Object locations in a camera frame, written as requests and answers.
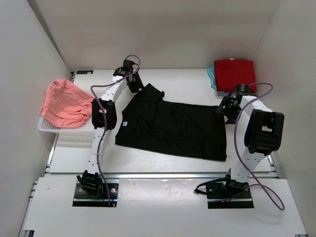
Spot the black t-shirt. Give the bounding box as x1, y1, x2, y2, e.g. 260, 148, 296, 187
115, 84, 227, 161

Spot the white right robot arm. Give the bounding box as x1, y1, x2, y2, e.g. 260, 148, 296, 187
214, 84, 284, 199

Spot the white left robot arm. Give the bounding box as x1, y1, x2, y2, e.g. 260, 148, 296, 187
77, 55, 144, 198

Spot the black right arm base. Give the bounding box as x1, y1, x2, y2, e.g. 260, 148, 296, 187
194, 174, 254, 209

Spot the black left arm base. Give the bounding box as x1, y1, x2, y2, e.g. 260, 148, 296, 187
72, 175, 119, 207

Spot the red folded t-shirt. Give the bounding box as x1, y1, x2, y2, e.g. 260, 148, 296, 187
214, 59, 256, 92

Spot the teal folded t-shirt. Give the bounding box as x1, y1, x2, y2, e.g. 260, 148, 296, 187
207, 67, 217, 91

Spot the pink t-shirt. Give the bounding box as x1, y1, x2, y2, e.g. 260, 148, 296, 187
40, 79, 94, 128

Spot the white plastic basket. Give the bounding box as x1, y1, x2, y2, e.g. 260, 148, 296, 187
37, 91, 104, 149

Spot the aluminium table rail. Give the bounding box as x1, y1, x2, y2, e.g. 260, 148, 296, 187
44, 171, 278, 179

